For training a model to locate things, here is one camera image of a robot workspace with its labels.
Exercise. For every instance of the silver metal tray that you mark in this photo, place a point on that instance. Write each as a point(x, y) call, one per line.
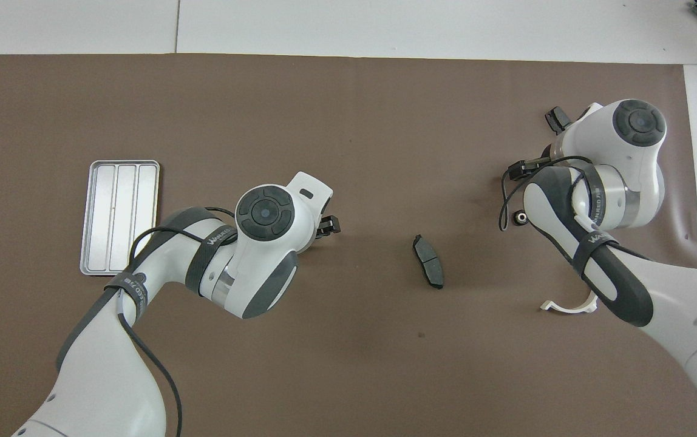
point(108, 206)

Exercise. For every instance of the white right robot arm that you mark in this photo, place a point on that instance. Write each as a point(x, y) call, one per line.
point(688, 309)

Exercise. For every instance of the brown table mat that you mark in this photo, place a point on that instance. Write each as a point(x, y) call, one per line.
point(354, 364)

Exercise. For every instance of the white curved plastic bracket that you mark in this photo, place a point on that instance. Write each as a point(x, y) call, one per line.
point(567, 309)

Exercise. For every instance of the black bearing gear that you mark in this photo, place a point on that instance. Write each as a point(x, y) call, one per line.
point(514, 217)

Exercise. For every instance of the dark grey brake pad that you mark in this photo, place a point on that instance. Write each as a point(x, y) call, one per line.
point(557, 118)
point(428, 261)

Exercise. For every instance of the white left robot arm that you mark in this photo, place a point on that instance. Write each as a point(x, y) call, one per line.
point(105, 364)

